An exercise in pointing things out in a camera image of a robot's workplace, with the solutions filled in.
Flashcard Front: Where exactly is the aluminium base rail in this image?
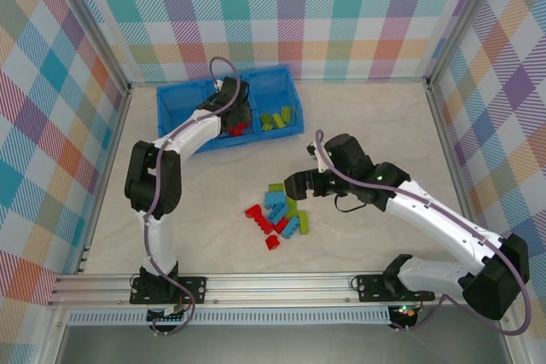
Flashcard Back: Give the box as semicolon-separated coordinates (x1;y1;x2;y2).
46;269;520;309

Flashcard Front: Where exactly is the short aluminium frame leg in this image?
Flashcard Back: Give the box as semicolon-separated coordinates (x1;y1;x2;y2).
494;303;530;364

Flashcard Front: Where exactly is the blue three-compartment bin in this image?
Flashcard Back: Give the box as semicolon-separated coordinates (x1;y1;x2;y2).
155;64;306;156

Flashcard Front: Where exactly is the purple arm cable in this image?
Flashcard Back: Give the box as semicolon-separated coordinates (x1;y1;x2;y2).
142;55;240;338
313;128;534;338

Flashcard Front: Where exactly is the thin black cable loop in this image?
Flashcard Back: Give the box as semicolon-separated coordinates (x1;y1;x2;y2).
333;193;372;214

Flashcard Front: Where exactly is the aluminium frame post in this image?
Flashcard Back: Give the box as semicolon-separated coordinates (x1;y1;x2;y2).
425;0;508;90
49;0;133;99

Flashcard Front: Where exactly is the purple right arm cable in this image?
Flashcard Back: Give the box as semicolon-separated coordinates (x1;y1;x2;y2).
313;128;534;338

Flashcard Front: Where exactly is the thin aluminium cross rail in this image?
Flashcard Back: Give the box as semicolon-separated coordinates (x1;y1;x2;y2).
127;77;431;86

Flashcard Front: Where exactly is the aluminium side rail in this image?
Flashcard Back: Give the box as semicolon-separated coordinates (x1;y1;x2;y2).
74;84;134;275
426;80;490;271

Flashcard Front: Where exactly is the slotted grey cable duct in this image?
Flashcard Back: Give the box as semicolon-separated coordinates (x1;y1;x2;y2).
67;310;392;327

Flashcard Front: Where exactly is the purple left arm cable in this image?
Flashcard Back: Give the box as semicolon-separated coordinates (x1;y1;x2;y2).
142;55;240;338

